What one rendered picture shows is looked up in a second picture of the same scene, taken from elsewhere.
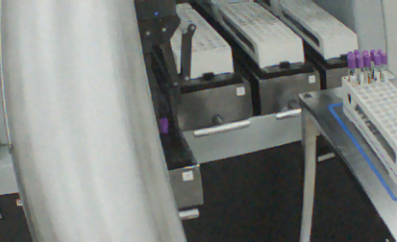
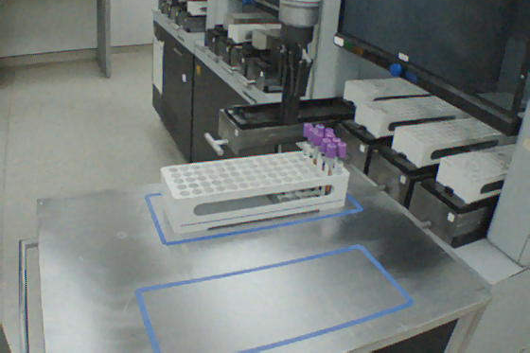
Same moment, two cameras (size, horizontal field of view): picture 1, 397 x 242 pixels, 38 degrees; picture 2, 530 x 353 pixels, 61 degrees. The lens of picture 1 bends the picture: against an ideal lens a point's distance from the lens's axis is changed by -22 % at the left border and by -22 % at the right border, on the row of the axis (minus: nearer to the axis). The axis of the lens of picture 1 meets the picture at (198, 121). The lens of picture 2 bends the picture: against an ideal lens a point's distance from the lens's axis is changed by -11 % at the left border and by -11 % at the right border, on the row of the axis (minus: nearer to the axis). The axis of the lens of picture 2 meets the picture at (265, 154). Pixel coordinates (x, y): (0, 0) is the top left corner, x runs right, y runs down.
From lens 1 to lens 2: 1.21 m
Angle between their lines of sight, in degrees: 65
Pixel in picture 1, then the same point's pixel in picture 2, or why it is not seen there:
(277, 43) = (405, 135)
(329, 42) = (443, 166)
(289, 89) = (386, 173)
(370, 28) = (518, 197)
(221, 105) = (352, 149)
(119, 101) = not seen: outside the picture
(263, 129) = not seen: hidden behind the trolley
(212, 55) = (370, 115)
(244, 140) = not seen: hidden behind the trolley
